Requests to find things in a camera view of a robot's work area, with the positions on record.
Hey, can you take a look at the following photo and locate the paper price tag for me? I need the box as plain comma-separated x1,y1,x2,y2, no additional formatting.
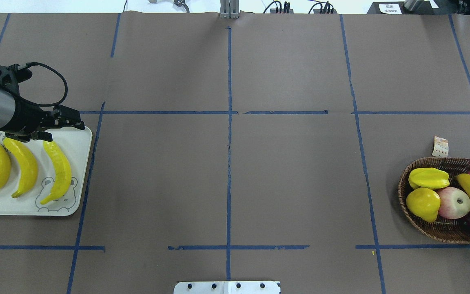
431,136,449,158

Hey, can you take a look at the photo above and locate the aluminium frame post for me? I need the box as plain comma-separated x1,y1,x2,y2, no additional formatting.
219,0,240,19

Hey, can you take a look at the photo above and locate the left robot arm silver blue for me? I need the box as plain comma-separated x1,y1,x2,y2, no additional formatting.
0,87,93,216

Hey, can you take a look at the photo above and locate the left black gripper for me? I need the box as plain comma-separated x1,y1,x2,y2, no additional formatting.
11,96,85,142

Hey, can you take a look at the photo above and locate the white bear tray plate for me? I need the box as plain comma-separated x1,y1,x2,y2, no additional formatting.
0,125,93,216

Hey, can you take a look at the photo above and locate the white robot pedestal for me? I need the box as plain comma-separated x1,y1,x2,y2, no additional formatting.
173,281,282,294

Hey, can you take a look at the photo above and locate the woven brown basket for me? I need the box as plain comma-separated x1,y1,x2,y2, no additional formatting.
397,157,470,244

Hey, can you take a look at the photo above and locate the yellow lemon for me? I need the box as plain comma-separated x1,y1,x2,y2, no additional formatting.
406,187,441,223

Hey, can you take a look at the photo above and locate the yellow starfruit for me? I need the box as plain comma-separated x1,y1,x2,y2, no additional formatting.
408,167,450,190

